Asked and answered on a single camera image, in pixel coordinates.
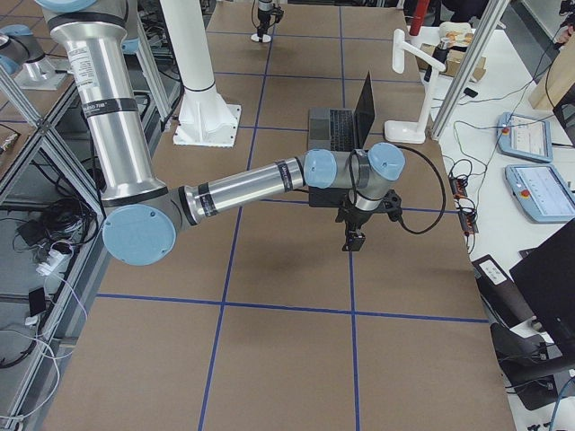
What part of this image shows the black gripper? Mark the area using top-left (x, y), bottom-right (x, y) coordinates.
top-left (336, 190), bottom-right (403, 251)
top-left (257, 9), bottom-right (283, 32)

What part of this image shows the black mouse pad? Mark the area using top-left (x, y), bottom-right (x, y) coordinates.
top-left (307, 186), bottom-right (392, 213)

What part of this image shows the grey laptop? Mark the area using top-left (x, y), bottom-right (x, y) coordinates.
top-left (307, 73), bottom-right (376, 152)

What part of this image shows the white computer mouse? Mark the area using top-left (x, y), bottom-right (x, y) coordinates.
top-left (251, 33), bottom-right (271, 44)

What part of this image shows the red cylinder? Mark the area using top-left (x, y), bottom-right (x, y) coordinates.
top-left (409, 0), bottom-right (429, 36)

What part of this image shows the black water bottle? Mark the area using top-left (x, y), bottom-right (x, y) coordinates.
top-left (433, 37), bottom-right (451, 66)

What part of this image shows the brown cardboard box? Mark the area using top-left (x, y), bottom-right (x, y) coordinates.
top-left (420, 43), bottom-right (486, 82)

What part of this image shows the black office chair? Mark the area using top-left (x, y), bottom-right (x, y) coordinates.
top-left (473, 221), bottom-right (574, 410)

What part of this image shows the blue teach pendant upper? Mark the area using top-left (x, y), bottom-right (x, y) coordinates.
top-left (496, 112), bottom-right (553, 163)

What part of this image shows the blue teach pendant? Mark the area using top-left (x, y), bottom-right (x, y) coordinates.
top-left (504, 163), bottom-right (574, 224)
top-left (496, 112), bottom-right (553, 163)

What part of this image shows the blue teach pendant lower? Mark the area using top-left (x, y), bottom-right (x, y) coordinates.
top-left (504, 163), bottom-right (574, 224)

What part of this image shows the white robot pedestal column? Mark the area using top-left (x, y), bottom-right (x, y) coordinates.
top-left (161, 0), bottom-right (242, 148)

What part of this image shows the aluminium frame post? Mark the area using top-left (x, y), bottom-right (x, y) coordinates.
top-left (430, 0), bottom-right (509, 141)

